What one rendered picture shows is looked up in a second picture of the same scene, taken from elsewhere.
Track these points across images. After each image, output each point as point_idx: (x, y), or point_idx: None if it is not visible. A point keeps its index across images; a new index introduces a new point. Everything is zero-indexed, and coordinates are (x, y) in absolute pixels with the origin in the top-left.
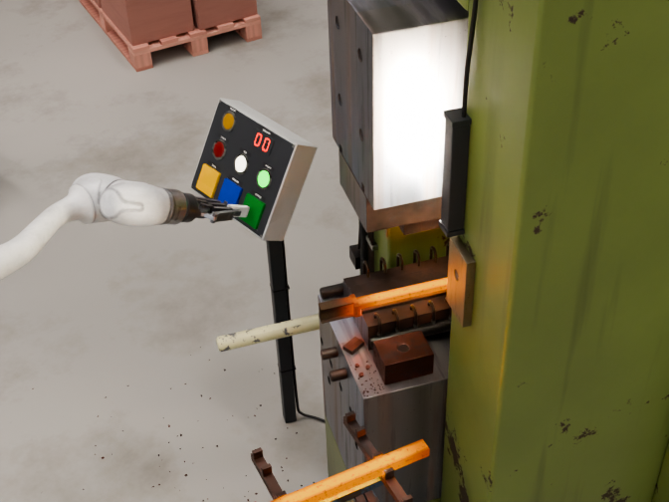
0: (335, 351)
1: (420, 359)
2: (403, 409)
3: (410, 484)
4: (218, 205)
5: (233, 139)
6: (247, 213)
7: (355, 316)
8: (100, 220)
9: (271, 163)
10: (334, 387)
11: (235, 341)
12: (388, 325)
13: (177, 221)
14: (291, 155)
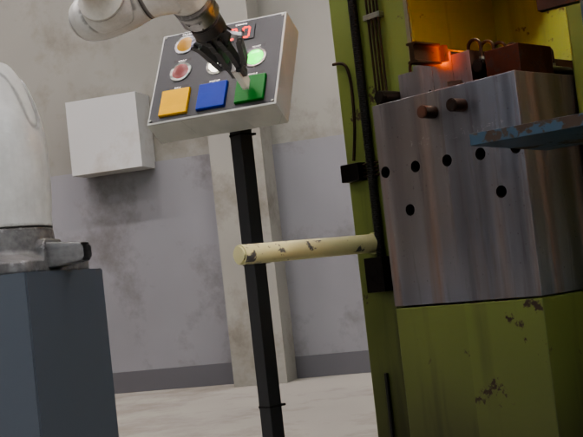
0: (434, 106)
1: (542, 48)
2: (546, 106)
3: (570, 246)
4: (226, 55)
5: (197, 54)
6: (249, 84)
7: (445, 58)
8: (126, 10)
9: (258, 42)
10: (429, 192)
11: (260, 246)
12: (484, 55)
13: (212, 16)
14: (283, 22)
